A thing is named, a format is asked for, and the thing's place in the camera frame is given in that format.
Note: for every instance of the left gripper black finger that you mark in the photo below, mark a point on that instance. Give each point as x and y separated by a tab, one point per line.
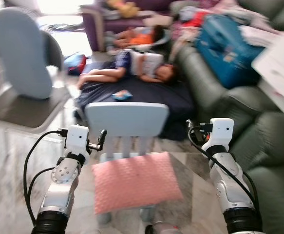
102	137

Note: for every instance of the blue bag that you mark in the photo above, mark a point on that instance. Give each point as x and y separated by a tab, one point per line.
224	48

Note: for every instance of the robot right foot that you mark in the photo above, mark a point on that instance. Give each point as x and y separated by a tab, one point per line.
163	229

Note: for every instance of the dark green leather sofa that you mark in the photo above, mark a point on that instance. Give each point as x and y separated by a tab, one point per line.
278	146

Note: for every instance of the blue and red backpack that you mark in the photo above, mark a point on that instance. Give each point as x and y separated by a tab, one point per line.
76	63

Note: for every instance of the pale blue slatted chair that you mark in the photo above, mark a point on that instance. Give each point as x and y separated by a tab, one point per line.
127	119

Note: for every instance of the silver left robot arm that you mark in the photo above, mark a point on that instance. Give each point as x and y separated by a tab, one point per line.
59	187

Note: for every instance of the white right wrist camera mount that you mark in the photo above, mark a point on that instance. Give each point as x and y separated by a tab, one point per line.
220	130

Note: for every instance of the purple sofa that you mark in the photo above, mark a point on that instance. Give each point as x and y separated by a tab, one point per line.
95	24

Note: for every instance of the yellow plush toy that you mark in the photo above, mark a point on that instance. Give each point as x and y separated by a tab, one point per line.
124	7

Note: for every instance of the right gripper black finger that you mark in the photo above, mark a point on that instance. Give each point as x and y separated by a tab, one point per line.
190	126

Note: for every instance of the white box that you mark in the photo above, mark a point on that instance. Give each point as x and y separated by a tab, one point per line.
283	63

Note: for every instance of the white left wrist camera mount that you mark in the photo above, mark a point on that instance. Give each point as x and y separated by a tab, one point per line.
77	139

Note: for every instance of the pink pillow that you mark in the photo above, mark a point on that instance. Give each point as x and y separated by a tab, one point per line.
137	183

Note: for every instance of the pale blue rounded-back chair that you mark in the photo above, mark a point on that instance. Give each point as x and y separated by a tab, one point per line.
22	53

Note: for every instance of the child in white shirt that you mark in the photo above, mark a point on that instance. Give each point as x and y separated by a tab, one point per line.
146	63

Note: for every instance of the dark blue mattress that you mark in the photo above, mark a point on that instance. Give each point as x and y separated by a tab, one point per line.
146	95

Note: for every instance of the small blue packet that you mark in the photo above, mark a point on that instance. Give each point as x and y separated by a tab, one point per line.
122	95

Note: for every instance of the pile of colourful clothes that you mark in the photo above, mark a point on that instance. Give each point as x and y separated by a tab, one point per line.
195	19

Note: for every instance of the child in orange clothes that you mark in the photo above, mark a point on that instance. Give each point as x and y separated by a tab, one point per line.
142	37

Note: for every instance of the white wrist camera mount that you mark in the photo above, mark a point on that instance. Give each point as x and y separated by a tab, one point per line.
220	130
77	139

